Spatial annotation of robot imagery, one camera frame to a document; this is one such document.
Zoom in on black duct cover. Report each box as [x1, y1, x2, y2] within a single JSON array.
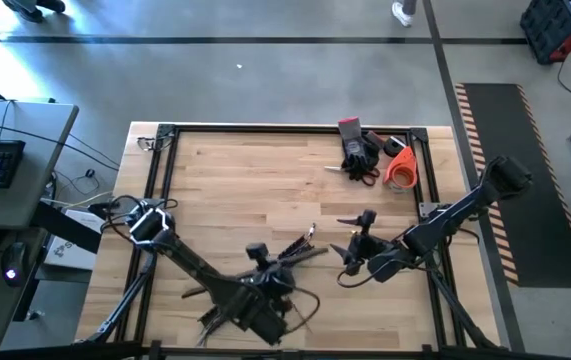
[[182, 246, 330, 301]]

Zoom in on black aluminium table frame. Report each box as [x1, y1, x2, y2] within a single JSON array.
[[77, 123, 504, 360]]

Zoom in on grey office desk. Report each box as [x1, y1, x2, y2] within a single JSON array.
[[0, 97, 81, 231]]

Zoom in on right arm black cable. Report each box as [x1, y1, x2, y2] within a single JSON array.
[[336, 259, 419, 290]]

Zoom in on white cardboard box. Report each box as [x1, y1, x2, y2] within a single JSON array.
[[42, 207, 100, 272]]

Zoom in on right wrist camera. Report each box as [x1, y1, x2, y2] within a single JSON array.
[[356, 208, 378, 237]]

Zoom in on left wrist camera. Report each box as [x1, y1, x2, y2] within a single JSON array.
[[244, 241, 272, 271]]

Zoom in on black computer mouse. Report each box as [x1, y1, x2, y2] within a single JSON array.
[[0, 241, 28, 288]]

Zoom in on red handled scissors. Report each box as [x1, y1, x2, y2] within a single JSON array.
[[322, 164, 382, 188]]

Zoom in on person's white shoe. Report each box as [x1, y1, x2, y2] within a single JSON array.
[[391, 0, 420, 28]]

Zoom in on black striped floor mat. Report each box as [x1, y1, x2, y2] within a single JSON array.
[[453, 82, 571, 290]]

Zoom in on grey black work glove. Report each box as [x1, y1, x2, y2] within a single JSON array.
[[362, 129, 387, 174], [337, 116, 381, 182]]

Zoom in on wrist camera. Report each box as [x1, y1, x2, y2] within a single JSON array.
[[244, 241, 272, 271], [356, 208, 378, 237]]

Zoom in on red black tool case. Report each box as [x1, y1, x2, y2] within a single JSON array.
[[518, 0, 571, 66]]

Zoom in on orange tape dispenser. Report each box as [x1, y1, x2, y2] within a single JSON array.
[[382, 145, 420, 194]]

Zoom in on black tape roll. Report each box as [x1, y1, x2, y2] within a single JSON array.
[[382, 135, 407, 158]]

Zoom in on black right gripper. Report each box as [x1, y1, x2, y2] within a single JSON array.
[[328, 214, 396, 269]]

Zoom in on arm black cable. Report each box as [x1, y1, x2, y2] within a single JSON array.
[[336, 259, 419, 290], [284, 283, 322, 335]]

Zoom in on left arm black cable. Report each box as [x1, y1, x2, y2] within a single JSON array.
[[284, 283, 322, 335]]

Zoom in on person's black shoe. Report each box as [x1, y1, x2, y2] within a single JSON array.
[[2, 0, 68, 24]]

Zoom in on clear safety glasses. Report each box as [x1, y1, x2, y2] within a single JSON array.
[[136, 134, 162, 153]]

